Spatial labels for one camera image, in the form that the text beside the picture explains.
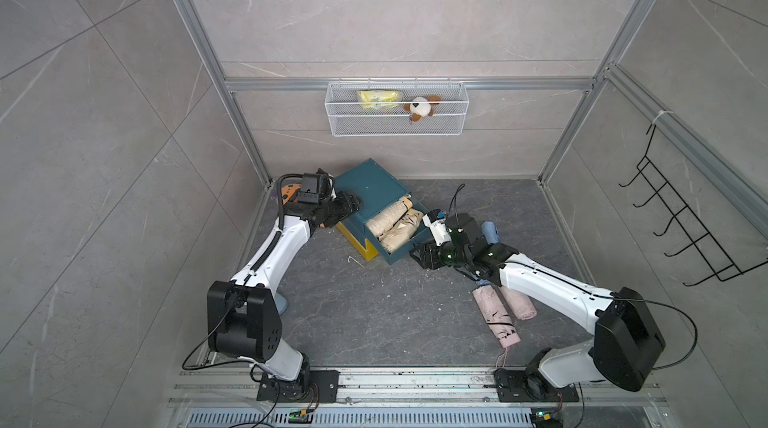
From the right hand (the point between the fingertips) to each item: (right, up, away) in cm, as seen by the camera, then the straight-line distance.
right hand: (419, 250), depth 82 cm
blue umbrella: (+26, +3, +17) cm, 31 cm away
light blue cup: (-40, -16, +4) cm, 43 cm away
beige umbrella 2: (-5, +5, 0) cm, 7 cm away
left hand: (-17, +14, +4) cm, 23 cm away
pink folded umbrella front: (+22, -18, 0) cm, 28 cm away
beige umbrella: (-9, +9, +2) cm, 13 cm away
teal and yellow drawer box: (-12, +17, +6) cm, 21 cm away
